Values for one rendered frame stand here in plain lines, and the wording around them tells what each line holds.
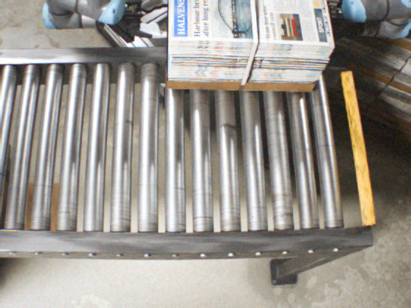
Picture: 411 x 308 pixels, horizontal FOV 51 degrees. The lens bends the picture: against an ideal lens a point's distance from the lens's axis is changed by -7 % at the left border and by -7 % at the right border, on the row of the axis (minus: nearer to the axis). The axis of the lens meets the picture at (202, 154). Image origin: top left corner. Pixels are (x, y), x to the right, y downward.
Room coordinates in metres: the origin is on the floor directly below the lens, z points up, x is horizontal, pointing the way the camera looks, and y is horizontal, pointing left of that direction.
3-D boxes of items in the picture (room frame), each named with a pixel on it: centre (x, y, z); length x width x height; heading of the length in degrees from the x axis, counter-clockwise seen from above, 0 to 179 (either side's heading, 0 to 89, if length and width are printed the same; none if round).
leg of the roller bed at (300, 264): (0.27, -0.42, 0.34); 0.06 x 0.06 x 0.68; 13
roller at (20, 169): (0.33, 0.45, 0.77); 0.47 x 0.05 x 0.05; 13
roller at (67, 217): (0.36, 0.33, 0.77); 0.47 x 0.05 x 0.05; 13
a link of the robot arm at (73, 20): (0.71, 0.46, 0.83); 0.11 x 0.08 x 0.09; 102
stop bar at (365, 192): (0.50, -0.39, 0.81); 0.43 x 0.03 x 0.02; 13
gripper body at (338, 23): (0.88, -0.31, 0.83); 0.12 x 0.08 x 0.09; 103
